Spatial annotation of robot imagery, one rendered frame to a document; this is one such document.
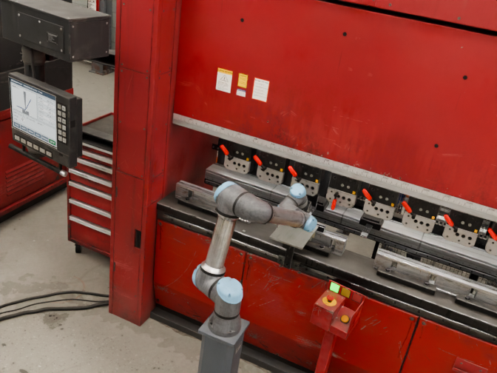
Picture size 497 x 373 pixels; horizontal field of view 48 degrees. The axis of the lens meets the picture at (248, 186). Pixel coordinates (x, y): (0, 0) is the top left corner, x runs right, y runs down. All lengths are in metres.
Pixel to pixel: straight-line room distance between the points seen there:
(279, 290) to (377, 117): 1.12
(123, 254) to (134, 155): 0.68
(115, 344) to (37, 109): 1.53
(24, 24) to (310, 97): 1.39
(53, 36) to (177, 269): 1.54
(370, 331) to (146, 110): 1.67
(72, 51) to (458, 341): 2.30
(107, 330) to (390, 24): 2.45
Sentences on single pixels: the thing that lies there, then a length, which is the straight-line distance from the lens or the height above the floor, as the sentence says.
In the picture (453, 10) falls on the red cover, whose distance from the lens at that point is 2.55.
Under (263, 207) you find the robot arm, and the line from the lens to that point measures 2.30.
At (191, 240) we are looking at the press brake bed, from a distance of 3.26.
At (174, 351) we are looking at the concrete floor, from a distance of 3.57.
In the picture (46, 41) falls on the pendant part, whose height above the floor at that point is 1.82.
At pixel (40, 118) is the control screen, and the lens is 2.88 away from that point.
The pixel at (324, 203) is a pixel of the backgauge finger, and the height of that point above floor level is 1.03.
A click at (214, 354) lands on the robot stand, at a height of 0.67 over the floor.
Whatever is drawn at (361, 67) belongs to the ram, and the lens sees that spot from 2.67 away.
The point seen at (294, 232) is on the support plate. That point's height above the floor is 1.00.
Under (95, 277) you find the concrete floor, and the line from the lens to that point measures 4.13.
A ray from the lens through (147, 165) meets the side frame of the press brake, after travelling 3.08.
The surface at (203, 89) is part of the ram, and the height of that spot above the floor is 1.58.
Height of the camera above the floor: 2.48
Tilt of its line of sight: 27 degrees down
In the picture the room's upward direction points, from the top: 9 degrees clockwise
